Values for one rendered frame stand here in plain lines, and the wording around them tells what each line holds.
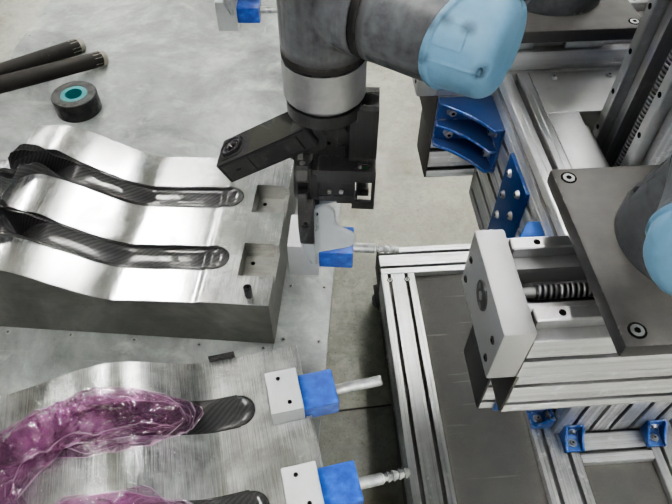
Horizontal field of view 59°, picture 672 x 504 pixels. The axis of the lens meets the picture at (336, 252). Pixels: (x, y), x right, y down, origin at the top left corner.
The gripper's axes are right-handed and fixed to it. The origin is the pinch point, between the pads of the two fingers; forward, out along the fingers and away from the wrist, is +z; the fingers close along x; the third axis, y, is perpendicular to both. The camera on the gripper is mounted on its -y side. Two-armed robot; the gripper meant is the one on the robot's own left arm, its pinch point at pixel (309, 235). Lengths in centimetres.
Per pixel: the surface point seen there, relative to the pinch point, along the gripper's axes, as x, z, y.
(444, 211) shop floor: 94, 95, 35
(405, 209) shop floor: 95, 95, 22
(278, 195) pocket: 14.2, 8.1, -6.0
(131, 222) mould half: 6.7, 6.6, -25.0
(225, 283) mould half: -3.1, 6.1, -10.4
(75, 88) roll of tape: 43, 12, -47
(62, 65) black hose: 48, 10, -50
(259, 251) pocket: 3.4, 7.7, -7.3
